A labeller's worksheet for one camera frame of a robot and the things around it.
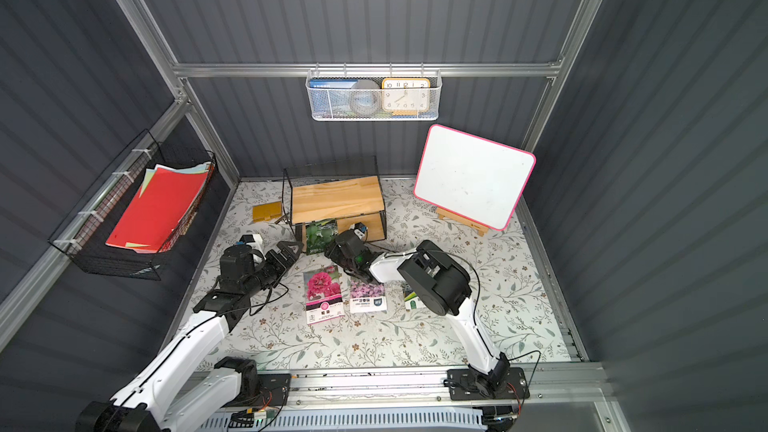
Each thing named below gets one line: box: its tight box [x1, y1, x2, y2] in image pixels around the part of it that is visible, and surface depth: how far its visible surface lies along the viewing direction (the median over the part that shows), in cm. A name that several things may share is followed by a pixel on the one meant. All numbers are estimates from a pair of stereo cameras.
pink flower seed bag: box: [303, 264, 345, 325], surface depth 91 cm
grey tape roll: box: [349, 79, 382, 116], surface depth 89 cm
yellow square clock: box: [382, 77, 431, 116], surface depth 91 cm
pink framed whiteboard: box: [413, 124, 537, 231], surface depth 96 cm
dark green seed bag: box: [306, 219, 339, 255], surface depth 104 cm
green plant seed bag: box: [404, 283, 425, 310], surface depth 90 cm
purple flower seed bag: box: [349, 279, 388, 313], surface depth 90 cm
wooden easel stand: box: [436, 207, 488, 237], surface depth 104 cm
